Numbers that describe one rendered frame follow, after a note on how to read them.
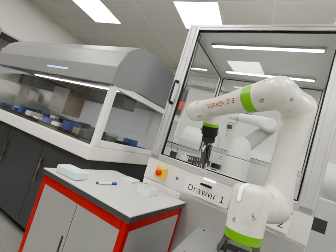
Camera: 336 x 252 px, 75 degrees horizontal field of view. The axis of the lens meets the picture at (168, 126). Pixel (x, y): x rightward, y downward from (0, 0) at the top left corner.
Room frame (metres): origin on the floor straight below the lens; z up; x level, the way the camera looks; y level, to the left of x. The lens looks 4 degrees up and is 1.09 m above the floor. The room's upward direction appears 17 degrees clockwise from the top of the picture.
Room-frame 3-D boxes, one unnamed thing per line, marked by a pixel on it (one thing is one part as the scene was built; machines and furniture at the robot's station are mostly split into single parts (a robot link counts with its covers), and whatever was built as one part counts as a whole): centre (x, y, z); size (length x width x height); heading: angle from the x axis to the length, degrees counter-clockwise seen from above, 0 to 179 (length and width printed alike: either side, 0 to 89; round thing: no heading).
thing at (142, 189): (1.33, 0.00, 0.78); 0.12 x 0.08 x 0.04; 156
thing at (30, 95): (2.50, 0.97, 1.13); 1.78 x 1.14 x 0.45; 60
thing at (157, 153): (1.76, -0.62, 1.47); 1.02 x 0.95 x 1.04; 60
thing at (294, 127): (0.86, -0.48, 1.17); 0.16 x 0.13 x 0.53; 123
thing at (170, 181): (1.76, -0.62, 0.87); 1.02 x 0.95 x 0.14; 60
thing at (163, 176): (1.51, -0.05, 0.88); 0.07 x 0.05 x 0.07; 60
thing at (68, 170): (1.20, 0.42, 0.78); 0.15 x 0.10 x 0.04; 67
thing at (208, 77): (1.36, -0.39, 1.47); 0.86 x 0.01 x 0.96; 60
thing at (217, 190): (1.36, -0.34, 0.87); 0.29 x 0.02 x 0.11; 60
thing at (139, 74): (2.53, 0.98, 0.89); 1.86 x 1.21 x 1.78; 60
